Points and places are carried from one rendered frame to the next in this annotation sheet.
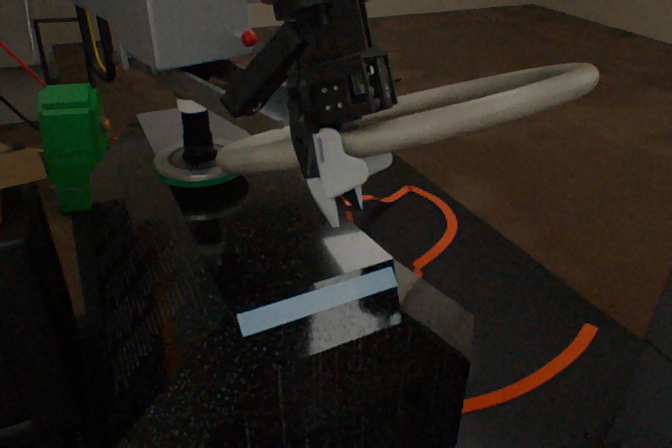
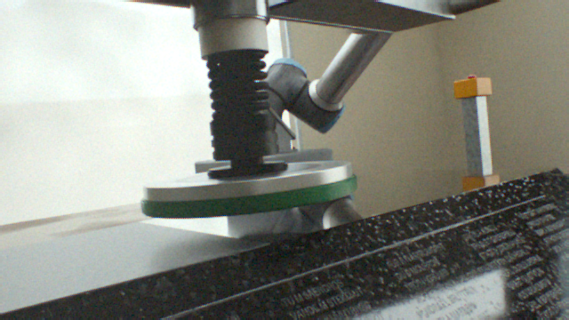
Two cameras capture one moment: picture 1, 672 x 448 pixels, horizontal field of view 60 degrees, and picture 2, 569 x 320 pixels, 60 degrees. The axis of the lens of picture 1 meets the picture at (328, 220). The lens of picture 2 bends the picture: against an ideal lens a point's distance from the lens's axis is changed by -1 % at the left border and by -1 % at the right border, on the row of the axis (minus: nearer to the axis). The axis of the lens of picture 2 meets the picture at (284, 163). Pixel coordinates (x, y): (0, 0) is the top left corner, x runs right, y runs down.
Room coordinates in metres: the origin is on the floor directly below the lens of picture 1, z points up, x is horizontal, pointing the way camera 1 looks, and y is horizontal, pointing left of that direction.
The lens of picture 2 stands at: (1.32, 0.81, 0.91)
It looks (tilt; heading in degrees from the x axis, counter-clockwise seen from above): 3 degrees down; 258
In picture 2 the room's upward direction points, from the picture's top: 6 degrees counter-clockwise
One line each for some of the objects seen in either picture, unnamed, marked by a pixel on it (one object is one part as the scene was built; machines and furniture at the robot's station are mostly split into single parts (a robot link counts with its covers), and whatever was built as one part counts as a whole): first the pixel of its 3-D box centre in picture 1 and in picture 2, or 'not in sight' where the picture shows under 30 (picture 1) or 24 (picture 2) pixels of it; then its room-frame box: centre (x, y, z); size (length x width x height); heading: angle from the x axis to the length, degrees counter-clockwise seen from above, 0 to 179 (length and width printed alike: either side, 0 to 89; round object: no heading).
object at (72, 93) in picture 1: (72, 119); not in sight; (2.62, 1.23, 0.43); 0.35 x 0.35 x 0.87; 10
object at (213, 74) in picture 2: (195, 117); (237, 79); (1.25, 0.30, 0.97); 0.06 x 0.06 x 0.09
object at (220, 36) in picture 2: (193, 99); (233, 38); (1.25, 0.30, 1.01); 0.07 x 0.07 x 0.04
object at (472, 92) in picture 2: not in sight; (481, 196); (-0.03, -1.21, 0.54); 0.20 x 0.20 x 1.09; 25
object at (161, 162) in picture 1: (200, 158); (248, 178); (1.25, 0.30, 0.87); 0.21 x 0.21 x 0.01
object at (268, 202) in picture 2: (200, 159); (249, 181); (1.25, 0.30, 0.87); 0.22 x 0.22 x 0.04
